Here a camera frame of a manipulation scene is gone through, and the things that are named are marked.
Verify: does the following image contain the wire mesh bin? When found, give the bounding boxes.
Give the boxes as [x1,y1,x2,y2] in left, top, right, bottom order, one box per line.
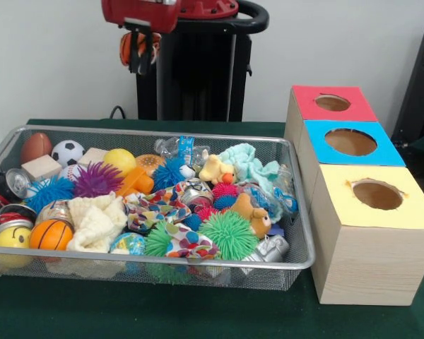
[0,125,316,291]

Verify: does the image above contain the black and white soccer ball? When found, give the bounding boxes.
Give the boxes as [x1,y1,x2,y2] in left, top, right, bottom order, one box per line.
[51,140,86,167]

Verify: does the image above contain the black upright panel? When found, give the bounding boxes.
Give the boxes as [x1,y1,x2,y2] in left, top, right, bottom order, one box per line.
[391,23,424,144]

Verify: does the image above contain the plain yellow ball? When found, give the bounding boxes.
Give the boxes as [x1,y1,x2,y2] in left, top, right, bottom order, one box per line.
[102,148,138,176]

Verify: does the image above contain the cream knitted cloth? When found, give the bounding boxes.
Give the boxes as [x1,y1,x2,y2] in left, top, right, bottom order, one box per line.
[66,192,128,254]

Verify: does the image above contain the brown bear plush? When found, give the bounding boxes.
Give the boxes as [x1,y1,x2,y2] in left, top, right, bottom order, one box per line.
[229,192,272,239]

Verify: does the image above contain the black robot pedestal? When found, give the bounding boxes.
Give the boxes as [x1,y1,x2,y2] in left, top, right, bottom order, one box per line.
[134,0,270,123]

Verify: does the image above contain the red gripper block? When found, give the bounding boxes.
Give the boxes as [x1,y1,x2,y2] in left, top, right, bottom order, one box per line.
[101,0,181,76]

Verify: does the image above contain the purple spiky ball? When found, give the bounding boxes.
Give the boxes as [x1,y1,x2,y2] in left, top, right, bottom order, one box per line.
[72,161,124,198]

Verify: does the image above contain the yellow duck plush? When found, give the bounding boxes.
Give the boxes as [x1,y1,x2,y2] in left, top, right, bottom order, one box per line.
[199,154,237,185]

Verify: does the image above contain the yellow smiley face ball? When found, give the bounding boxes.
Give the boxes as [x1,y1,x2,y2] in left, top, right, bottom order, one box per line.
[0,225,33,268]

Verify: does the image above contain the large green spiky ball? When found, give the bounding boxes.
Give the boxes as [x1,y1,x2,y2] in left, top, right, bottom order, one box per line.
[197,210,259,261]

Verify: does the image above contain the orange basketball toy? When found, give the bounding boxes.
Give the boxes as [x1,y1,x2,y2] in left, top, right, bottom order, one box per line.
[29,218,74,251]

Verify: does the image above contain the orange striped tiger plush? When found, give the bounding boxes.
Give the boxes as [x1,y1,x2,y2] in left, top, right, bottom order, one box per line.
[119,31,163,68]

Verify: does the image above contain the brown football toy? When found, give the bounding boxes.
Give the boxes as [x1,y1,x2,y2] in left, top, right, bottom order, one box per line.
[20,133,53,165]

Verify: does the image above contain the wooden box with three holes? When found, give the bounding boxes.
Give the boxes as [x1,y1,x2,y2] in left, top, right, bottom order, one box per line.
[283,84,424,307]

